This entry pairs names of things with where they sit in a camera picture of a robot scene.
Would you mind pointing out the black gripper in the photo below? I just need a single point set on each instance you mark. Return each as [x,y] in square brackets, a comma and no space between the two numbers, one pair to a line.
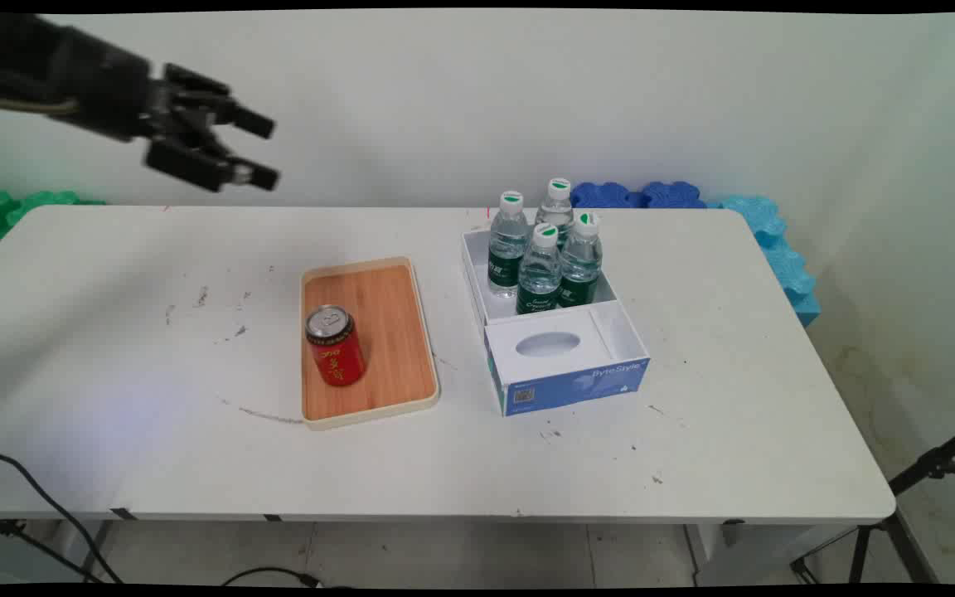
[79,79]

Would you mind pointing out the water bottle with green label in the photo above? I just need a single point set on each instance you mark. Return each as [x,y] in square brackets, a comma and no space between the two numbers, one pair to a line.
[582,265]
[558,207]
[508,249]
[539,278]

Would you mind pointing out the red drink can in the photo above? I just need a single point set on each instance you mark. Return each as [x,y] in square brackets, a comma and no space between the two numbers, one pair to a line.
[335,352]

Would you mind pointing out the wooden tray with cream rim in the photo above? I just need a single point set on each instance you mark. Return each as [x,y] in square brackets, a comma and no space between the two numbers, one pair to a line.
[386,332]

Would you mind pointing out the grey table leg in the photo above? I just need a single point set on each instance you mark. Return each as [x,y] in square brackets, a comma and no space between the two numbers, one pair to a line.
[96,547]

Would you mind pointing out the white box with blue front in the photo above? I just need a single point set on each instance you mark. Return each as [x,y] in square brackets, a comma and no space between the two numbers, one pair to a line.
[560,381]

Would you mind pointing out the light blue foam mat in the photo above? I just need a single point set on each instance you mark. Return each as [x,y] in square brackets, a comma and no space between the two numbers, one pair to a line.
[784,257]

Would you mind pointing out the black tripod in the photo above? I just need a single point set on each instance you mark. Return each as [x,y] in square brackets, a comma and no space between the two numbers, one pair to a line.
[900,497]

